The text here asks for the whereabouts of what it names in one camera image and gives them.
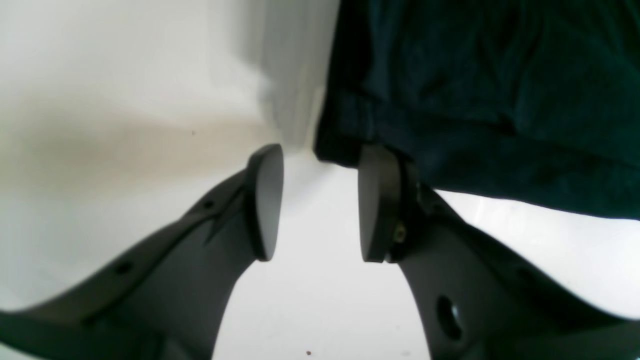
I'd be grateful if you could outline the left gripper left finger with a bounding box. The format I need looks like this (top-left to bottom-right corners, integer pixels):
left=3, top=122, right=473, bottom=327
left=0, top=144, right=284, bottom=360

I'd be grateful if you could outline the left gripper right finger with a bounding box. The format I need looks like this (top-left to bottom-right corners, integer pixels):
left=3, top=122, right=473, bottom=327
left=358, top=146, right=640, bottom=360

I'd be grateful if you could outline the black T-shirt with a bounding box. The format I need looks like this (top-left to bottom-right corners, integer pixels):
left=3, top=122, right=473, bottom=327
left=314, top=0, right=640, bottom=220

